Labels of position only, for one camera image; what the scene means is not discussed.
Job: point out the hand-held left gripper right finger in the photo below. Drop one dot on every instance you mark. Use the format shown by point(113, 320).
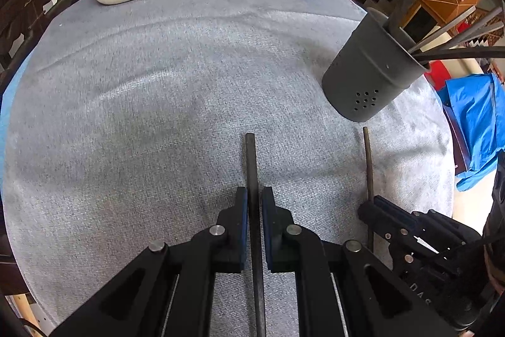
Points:
point(266, 230)

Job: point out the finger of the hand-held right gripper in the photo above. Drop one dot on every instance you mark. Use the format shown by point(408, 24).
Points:
point(390, 208)
point(373, 218)

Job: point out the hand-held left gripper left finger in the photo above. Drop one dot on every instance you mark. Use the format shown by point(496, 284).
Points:
point(244, 230)

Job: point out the dark wooden chopstick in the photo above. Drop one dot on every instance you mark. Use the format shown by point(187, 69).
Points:
point(367, 163)
point(442, 30)
point(465, 31)
point(251, 163)

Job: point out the grey perforated utensil holder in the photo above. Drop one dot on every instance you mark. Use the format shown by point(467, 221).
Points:
point(367, 72)

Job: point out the blue plastic sheet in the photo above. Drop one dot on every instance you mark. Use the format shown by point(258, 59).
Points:
point(473, 123)

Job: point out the grey tablecloth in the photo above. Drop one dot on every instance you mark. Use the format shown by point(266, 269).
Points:
point(158, 104)

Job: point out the orange wooden cabinet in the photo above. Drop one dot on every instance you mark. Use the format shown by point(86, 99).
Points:
point(442, 5)

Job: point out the dark carved wooden chair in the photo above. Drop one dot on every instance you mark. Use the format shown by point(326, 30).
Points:
point(27, 1)

